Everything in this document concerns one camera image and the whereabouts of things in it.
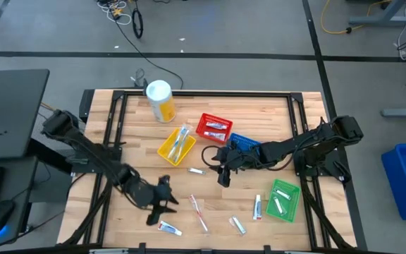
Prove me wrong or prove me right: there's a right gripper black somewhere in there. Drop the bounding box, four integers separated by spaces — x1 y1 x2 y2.
208 145 262 188

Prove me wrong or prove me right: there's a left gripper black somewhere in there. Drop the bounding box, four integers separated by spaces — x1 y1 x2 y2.
120 171 180 227

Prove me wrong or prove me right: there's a small white toothpaste tube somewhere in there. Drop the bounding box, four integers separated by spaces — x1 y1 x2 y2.
157 220 183 237
205 121 229 131
252 193 263 222
203 131 227 142

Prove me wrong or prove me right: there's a packaged red toothbrush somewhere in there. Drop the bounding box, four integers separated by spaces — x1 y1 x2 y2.
188 194 209 234

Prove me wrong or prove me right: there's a packaged blue toothbrush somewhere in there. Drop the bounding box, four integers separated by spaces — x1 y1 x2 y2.
171 131 187 164
166 128 183 160
176 123 192 156

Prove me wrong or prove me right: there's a green plastic basket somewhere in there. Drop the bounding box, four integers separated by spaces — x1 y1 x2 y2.
265 178 302 224

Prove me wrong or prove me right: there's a blue plastic basket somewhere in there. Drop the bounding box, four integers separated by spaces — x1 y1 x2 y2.
226 132 262 153

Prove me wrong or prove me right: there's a red plastic basket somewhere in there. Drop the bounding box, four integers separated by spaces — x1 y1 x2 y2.
195 112 234 145

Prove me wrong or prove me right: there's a yellow plastic basket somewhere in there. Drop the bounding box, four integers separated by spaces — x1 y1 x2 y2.
156 127 197 167

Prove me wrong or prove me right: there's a yellow wipes canister white lid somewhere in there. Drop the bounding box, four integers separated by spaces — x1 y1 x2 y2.
145 79 178 124

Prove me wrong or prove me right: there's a black lower desk shelf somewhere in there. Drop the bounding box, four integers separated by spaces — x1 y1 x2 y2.
0 156 39 246

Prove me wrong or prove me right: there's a black desk top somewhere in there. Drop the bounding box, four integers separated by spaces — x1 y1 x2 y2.
0 68 51 160

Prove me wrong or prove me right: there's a grey desk foot bar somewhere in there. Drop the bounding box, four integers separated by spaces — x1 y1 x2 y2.
381 108 406 119

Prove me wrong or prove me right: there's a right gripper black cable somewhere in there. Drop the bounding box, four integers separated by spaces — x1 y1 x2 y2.
201 145 222 169

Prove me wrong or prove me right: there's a black aluminium table frame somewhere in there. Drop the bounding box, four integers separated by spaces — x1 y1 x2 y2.
56 88 368 254

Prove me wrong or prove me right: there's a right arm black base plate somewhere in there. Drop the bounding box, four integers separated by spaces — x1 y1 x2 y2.
292 147 351 177

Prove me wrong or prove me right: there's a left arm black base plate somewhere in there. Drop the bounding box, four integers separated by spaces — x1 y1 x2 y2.
69 146 123 174

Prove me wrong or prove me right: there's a long black floor cable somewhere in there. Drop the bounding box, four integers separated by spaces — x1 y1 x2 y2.
113 13 185 90

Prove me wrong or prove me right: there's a coiled black cable loop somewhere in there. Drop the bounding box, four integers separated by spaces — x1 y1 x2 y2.
131 0 144 40

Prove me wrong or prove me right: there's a yellow floor cable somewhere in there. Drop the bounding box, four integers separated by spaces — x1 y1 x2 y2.
320 0 395 35

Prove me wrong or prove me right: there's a grey desk leg frame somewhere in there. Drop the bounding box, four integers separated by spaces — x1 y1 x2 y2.
347 0 406 28

